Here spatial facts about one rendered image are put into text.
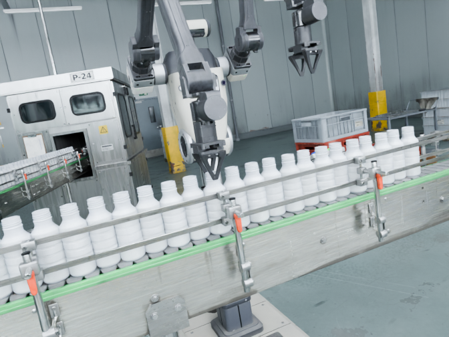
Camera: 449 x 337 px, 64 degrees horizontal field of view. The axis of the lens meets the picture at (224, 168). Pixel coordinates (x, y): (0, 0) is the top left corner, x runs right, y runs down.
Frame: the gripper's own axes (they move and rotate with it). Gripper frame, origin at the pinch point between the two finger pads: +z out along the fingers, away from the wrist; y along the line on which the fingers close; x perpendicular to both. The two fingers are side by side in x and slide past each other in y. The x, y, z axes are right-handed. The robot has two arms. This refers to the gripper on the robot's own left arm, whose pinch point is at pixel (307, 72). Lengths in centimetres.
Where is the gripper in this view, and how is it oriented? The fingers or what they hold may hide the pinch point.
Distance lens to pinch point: 129.7
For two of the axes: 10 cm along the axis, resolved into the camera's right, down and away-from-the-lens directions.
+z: 1.5, 9.7, 1.6
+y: -3.8, -1.0, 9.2
